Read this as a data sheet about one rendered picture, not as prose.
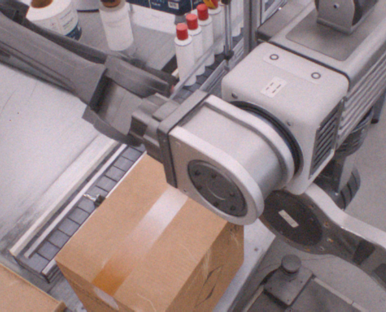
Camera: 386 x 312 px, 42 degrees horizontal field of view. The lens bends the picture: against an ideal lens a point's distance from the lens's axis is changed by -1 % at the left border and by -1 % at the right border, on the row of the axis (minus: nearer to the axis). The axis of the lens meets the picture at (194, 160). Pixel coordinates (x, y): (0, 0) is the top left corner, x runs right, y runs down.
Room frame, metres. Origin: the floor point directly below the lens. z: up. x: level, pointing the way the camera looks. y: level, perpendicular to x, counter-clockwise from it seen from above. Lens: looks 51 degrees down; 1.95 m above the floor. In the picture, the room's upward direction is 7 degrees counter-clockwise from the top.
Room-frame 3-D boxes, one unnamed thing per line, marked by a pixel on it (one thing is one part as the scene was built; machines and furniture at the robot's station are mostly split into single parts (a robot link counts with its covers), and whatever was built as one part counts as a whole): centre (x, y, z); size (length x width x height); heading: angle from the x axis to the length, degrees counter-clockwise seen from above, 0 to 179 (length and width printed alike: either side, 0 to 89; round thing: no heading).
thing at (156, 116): (0.46, 0.03, 1.45); 0.09 x 0.08 x 0.12; 135
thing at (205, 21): (1.26, -0.08, 0.98); 0.05 x 0.05 x 0.20
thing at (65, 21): (1.49, 0.43, 0.95); 0.20 x 0.20 x 0.14
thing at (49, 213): (1.05, 0.13, 0.91); 1.07 x 0.01 x 0.02; 142
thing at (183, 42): (1.18, -0.01, 0.98); 0.05 x 0.05 x 0.20
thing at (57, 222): (1.01, 0.07, 0.96); 1.07 x 0.01 x 0.01; 142
